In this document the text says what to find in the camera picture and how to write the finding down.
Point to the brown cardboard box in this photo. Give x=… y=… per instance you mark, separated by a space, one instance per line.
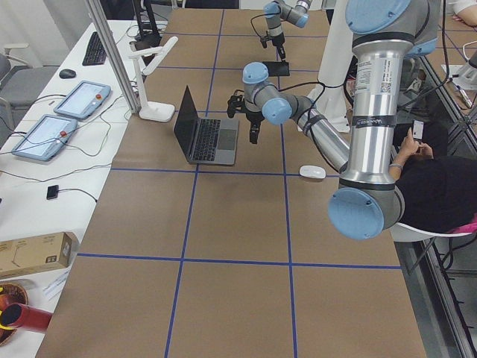
x=36 y=254

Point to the small black device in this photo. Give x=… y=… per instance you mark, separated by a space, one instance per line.
x=52 y=192

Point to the teach pendant tablet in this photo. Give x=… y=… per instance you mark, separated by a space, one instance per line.
x=46 y=138
x=83 y=100

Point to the upper teach pendant tablet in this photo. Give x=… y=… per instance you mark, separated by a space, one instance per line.
x=83 y=100

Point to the red cylinder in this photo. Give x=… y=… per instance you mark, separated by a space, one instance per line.
x=21 y=316

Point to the aluminium frame post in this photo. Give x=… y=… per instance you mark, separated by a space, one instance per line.
x=100 y=22

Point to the silver laptop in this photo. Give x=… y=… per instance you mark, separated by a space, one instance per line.
x=205 y=140

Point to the smartphone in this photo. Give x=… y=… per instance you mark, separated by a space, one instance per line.
x=417 y=130

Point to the black keyboard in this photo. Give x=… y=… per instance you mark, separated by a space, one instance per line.
x=95 y=54

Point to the black mouse pad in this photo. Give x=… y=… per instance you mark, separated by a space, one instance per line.
x=277 y=68

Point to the wicker basket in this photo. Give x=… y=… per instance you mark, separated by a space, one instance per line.
x=11 y=293

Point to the black desk mouse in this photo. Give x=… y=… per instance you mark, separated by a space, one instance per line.
x=67 y=74

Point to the white computer mouse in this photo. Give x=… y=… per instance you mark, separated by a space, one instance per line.
x=312 y=172

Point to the lower teach pendant tablet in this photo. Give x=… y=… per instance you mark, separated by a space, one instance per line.
x=46 y=138

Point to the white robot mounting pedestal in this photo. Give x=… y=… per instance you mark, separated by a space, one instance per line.
x=333 y=70

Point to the seated person in black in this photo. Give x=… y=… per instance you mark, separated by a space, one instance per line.
x=439 y=190

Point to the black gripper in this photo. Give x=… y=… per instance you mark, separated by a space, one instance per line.
x=277 y=41
x=254 y=118

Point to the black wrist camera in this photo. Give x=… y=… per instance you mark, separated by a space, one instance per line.
x=235 y=105

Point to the white chair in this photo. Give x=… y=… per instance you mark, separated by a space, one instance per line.
x=404 y=233

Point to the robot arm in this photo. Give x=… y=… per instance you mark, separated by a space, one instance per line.
x=379 y=35
x=275 y=13

